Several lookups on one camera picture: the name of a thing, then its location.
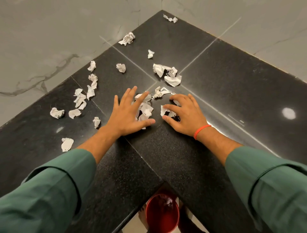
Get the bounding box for person's right hand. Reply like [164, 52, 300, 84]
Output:
[162, 93, 209, 138]

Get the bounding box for person's left hand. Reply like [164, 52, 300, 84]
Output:
[105, 86, 156, 138]

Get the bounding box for white paper scraps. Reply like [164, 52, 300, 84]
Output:
[50, 14, 182, 152]

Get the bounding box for person's right forearm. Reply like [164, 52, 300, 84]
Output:
[195, 126, 243, 166]

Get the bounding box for person's left forearm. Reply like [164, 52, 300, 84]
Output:
[76, 126, 120, 165]

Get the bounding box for orange thread wristband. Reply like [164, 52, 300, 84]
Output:
[193, 125, 212, 141]

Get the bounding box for red plastic bucket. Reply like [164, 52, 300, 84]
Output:
[146, 193, 180, 233]

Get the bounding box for green shirt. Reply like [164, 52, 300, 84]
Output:
[0, 146, 307, 233]

